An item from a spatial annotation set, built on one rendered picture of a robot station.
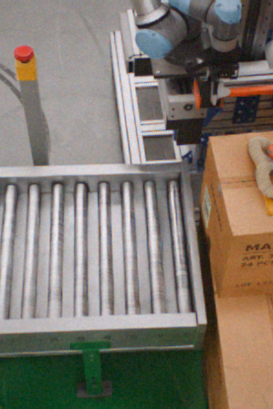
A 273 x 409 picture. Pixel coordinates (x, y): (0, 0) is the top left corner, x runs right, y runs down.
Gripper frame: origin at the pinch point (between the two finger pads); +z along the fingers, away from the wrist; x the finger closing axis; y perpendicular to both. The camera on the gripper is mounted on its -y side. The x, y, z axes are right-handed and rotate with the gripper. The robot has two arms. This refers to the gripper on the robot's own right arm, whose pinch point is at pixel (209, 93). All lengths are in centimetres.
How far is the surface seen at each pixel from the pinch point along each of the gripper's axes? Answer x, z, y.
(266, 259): -46, 30, 13
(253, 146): -20.0, 4.7, 10.7
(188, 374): -51, 108, -8
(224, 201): -33.3, 14.1, -0.1
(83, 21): 169, 107, -34
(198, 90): -0.5, -2.0, -4.0
